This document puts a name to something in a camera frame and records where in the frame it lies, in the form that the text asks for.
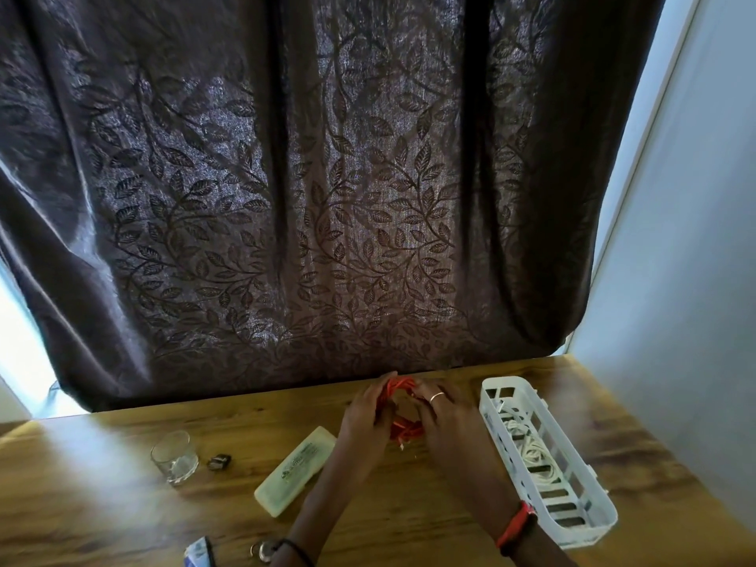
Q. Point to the small round silver object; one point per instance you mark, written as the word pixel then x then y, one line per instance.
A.
pixel 264 550

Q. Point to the white plastic slotted basket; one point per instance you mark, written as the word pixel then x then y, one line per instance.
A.
pixel 596 525

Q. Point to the pale green plastic case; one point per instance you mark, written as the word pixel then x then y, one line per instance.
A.
pixel 295 472

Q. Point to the black thread wristband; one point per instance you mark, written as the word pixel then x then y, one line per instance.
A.
pixel 298 549

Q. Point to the person's right hand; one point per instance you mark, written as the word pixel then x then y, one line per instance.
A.
pixel 461 448

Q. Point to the white and blue eraser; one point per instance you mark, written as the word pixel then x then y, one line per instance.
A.
pixel 199 553

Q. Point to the person's left forearm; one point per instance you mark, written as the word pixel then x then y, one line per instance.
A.
pixel 331 513

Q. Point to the brown leaf-patterned curtain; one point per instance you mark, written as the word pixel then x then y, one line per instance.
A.
pixel 325 171

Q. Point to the red wristband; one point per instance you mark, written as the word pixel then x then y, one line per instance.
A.
pixel 517 522

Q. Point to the small dark metal clip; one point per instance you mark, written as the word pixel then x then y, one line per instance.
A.
pixel 219 462

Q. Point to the clear drinking glass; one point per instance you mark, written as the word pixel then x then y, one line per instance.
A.
pixel 175 460

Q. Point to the person's left hand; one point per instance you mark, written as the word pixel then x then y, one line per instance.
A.
pixel 363 431

